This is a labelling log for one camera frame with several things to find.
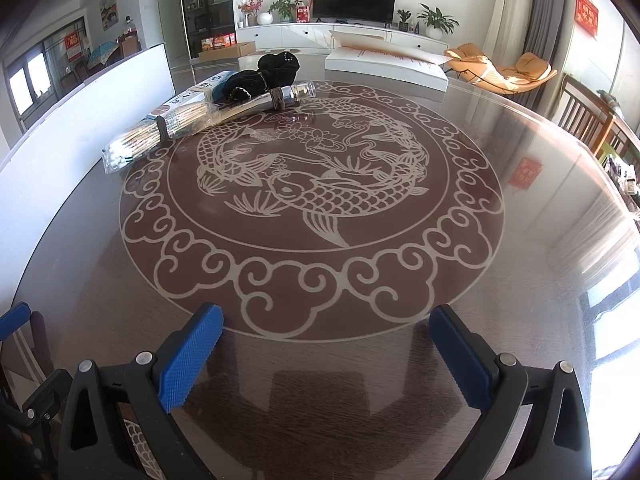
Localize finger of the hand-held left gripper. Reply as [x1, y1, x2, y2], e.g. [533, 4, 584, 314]
[0, 302, 32, 344]
[20, 368, 74, 423]

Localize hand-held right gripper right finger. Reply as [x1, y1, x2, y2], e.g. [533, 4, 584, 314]
[429, 305, 593, 480]

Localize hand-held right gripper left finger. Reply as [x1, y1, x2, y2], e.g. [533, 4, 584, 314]
[60, 304, 224, 480]

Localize large white cardboard box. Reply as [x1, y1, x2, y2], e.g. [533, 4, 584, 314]
[0, 42, 176, 176]

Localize cotton swab pack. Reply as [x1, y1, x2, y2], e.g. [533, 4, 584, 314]
[102, 100, 221, 175]

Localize balcony window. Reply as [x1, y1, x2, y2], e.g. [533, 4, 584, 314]
[2, 17, 91, 116]

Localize blue and white carton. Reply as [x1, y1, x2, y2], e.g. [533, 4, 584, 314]
[150, 70, 241, 118]

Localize brown wooden slatted chair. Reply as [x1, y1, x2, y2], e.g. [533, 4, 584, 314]
[555, 74, 640, 171]

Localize silver tube with clear cap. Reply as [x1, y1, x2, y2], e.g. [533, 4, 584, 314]
[215, 80, 319, 127]

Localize dining table with blue cloth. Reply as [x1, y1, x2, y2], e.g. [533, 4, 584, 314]
[87, 41, 121, 68]

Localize orange rocking chair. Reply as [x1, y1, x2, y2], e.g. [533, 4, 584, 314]
[444, 42, 558, 96]

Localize white flat cardboard box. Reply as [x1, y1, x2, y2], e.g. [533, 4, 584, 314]
[325, 30, 449, 93]

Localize red snack boxes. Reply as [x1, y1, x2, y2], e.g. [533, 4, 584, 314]
[201, 33, 237, 51]

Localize white television cabinet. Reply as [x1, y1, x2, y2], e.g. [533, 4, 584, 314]
[235, 20, 451, 56]

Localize large leafy potted plant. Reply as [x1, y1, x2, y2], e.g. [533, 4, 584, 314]
[417, 4, 460, 39]

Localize black glass display cabinet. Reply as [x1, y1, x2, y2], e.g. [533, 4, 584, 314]
[177, 0, 237, 59]

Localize red flower bouquet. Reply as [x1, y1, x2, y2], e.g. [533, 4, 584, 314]
[237, 0, 266, 27]

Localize cream curtain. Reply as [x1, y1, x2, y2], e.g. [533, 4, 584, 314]
[485, 0, 538, 61]

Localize green potted plant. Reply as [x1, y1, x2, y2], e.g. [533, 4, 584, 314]
[269, 0, 301, 23]

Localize black television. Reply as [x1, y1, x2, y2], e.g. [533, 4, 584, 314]
[312, 0, 397, 24]

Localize red wall hanging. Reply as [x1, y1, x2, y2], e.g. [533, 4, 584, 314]
[575, 0, 600, 38]

